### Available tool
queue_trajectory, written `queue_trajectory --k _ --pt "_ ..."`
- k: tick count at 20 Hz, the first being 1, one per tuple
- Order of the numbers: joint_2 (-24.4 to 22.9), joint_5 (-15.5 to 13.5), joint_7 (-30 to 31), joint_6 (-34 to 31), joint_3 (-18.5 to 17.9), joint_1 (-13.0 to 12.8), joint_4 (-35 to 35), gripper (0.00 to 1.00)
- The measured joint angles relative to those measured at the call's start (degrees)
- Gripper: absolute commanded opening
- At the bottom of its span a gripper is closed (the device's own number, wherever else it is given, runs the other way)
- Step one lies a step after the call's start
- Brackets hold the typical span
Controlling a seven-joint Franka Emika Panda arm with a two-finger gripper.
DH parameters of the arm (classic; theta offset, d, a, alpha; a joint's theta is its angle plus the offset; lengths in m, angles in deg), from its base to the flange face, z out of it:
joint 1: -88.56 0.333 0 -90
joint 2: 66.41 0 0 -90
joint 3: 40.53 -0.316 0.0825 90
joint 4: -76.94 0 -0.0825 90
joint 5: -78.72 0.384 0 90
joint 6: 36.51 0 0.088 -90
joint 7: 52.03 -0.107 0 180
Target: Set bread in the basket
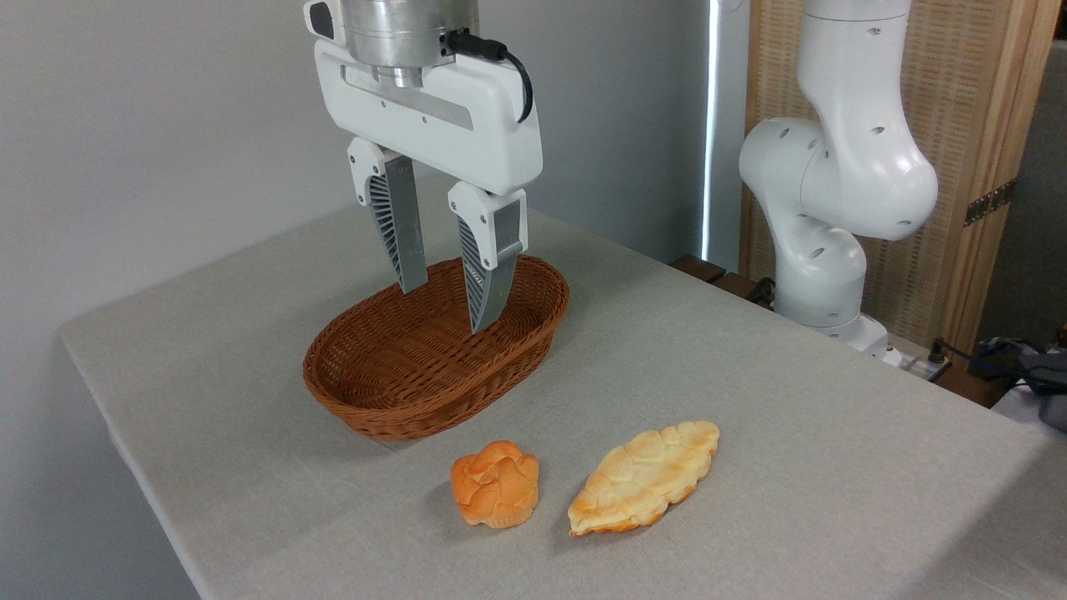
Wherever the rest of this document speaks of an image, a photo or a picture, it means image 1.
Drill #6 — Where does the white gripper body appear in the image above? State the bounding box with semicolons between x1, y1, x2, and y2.
314;39;544;197

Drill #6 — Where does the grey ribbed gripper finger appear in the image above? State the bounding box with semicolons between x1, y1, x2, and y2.
348;137;428;294
448;182;528;334

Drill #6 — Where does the round orange bread roll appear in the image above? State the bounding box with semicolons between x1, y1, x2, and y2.
450;441;541;529

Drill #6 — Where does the brown wicker oval basket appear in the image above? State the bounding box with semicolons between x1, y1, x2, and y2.
303;254;571;442

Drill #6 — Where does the flat leaf-shaped golden bread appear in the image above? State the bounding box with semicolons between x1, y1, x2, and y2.
568;421;720;537

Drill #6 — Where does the dark brown wooden block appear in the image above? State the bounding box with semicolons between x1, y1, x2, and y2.
713;272;774;311
671;254;727;284

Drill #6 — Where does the grey tablecloth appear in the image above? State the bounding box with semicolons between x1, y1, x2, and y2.
60;171;1067;600

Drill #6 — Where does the white power strip with plug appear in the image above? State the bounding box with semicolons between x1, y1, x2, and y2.
902;337;953;382

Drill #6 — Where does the wooden woven folding screen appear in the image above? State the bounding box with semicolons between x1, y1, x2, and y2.
740;0;1064;359

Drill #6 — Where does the metal screen hinge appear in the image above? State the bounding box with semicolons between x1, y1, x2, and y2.
964;179;1017;228

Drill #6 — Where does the dark grey bag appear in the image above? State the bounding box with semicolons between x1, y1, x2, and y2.
971;336;1067;432

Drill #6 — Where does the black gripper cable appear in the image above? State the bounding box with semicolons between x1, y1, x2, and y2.
444;29;534;124

